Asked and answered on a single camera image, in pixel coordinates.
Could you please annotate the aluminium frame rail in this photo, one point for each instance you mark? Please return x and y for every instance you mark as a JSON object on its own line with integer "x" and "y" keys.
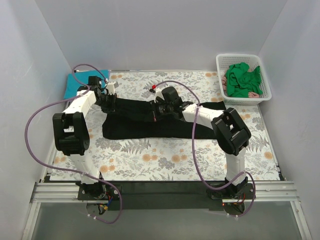
{"x": 67, "y": 192}

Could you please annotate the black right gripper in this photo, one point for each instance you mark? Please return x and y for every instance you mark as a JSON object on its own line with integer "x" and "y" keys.
{"x": 158, "y": 109}

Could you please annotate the green t shirt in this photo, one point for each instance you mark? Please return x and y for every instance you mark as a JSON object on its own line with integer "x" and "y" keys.
{"x": 244, "y": 67}

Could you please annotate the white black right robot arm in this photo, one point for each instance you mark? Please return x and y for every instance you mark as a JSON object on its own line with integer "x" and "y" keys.
{"x": 231, "y": 133}

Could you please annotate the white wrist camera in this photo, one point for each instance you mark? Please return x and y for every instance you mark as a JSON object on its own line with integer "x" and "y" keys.
{"x": 158, "y": 96}
{"x": 110, "y": 87}

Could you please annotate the white plastic laundry basket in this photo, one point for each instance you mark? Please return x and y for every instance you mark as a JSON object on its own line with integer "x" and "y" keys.
{"x": 224, "y": 60}

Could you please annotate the black t shirt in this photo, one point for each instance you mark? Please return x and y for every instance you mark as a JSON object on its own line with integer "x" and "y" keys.
{"x": 133, "y": 119}

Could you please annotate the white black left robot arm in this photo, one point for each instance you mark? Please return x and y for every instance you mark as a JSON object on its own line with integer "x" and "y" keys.
{"x": 71, "y": 135}

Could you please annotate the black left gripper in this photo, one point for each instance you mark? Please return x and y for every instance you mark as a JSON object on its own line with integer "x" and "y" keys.
{"x": 108, "y": 100}

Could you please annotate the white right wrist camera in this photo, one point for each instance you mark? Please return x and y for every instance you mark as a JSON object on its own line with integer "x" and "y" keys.
{"x": 158, "y": 96}

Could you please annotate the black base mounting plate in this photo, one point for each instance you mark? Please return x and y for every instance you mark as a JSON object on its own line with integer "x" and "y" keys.
{"x": 164, "y": 195}

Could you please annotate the floral patterned table mat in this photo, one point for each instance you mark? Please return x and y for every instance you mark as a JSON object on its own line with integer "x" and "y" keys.
{"x": 163, "y": 159}

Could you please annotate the folded teal t shirt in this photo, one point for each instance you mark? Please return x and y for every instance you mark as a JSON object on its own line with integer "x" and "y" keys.
{"x": 72, "y": 85}

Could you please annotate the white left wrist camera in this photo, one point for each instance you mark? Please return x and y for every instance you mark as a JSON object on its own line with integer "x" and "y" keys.
{"x": 110, "y": 87}

